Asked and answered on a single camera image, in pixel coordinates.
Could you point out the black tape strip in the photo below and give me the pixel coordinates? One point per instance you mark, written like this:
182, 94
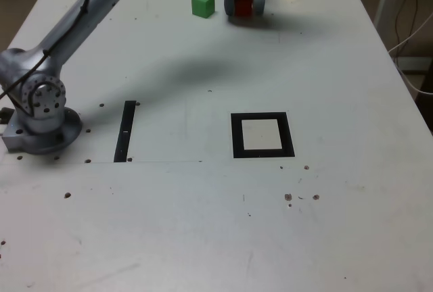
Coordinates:
126, 116

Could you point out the black connector block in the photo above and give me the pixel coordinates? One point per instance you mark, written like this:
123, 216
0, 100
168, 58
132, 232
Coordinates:
6, 115

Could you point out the white power strip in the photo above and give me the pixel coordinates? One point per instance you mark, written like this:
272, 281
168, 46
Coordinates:
414, 63

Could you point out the green cube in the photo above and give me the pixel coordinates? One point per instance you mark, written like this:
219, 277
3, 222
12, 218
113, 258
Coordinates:
202, 5

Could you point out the black tape square outline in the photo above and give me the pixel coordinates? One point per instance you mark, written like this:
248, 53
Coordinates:
236, 136

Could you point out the red cube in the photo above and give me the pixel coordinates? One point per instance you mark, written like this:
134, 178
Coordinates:
243, 4

